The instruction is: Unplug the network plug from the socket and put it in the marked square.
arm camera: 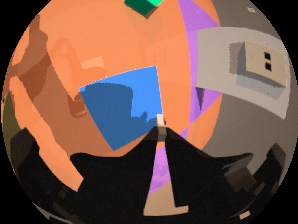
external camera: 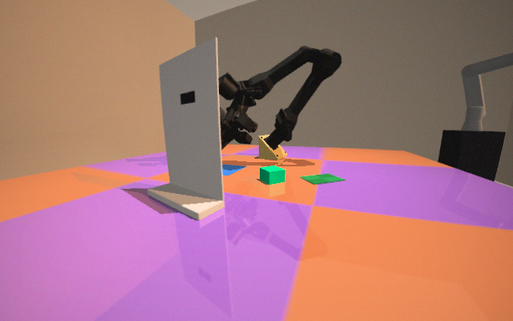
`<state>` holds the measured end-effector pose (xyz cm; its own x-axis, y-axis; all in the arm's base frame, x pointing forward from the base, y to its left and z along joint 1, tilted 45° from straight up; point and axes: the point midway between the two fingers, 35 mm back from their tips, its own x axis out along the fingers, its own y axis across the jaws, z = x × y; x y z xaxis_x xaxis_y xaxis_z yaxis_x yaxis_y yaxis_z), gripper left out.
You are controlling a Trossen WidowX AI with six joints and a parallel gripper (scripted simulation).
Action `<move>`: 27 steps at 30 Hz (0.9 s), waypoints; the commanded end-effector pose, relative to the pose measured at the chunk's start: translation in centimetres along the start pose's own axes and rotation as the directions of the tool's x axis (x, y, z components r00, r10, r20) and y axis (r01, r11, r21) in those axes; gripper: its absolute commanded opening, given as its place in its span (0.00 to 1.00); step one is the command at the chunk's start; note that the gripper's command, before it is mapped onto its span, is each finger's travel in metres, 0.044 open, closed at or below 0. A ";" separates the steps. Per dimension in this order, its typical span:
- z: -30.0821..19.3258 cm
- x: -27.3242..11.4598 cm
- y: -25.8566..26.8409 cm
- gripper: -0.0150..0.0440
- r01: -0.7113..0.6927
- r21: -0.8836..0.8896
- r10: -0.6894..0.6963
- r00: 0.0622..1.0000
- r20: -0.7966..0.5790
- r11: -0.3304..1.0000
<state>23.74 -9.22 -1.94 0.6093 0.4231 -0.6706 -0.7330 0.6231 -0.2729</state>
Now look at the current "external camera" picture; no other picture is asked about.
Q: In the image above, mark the green cube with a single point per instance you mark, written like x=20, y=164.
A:
x=272, y=174

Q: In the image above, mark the flat green square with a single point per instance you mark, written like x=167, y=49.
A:
x=320, y=179

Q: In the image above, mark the blue flat square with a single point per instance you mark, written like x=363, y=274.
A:
x=229, y=169

